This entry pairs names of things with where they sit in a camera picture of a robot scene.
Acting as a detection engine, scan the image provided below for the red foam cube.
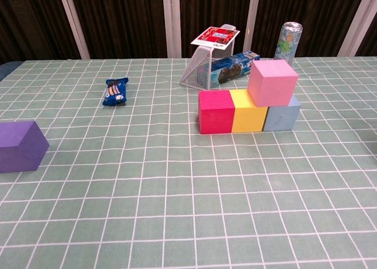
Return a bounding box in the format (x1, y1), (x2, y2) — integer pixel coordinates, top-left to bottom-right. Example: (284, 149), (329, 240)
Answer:
(198, 90), (236, 135)

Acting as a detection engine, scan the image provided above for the light blue foam cube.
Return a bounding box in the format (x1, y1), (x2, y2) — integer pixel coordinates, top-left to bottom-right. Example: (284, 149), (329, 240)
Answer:
(263, 95), (302, 132)

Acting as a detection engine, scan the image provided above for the pink foam cube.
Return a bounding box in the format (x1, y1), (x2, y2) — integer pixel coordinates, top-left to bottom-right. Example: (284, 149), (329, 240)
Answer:
(247, 59), (299, 107)

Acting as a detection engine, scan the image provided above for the purple foam cube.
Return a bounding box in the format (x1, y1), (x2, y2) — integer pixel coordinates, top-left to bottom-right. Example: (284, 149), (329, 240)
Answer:
(0, 120), (50, 174)

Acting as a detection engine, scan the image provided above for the yellow foam cube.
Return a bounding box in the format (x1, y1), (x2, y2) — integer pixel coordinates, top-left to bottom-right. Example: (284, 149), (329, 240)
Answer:
(229, 89), (269, 134)

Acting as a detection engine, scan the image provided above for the blue cookie box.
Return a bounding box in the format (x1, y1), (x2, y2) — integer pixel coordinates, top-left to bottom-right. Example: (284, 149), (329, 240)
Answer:
(209, 51), (261, 89)

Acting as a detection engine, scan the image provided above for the green checked tablecloth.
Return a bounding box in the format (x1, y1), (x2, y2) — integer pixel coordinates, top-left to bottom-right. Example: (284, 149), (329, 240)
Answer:
(0, 57), (377, 269)

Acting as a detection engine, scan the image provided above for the small blue cookie packet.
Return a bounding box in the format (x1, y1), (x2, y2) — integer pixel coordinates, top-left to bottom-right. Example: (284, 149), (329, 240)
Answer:
(102, 77), (130, 107)

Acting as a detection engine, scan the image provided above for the red and white snack pack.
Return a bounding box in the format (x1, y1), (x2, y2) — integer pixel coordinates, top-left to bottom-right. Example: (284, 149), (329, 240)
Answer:
(190, 26), (240, 50)

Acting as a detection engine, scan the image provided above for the light green drink can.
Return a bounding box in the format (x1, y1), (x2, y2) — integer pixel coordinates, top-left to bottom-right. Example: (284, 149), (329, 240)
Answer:
(273, 22), (303, 66)

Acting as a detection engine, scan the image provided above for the white wire mesh basket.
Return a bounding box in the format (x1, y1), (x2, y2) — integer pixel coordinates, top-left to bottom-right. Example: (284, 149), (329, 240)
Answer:
(179, 24), (237, 92)

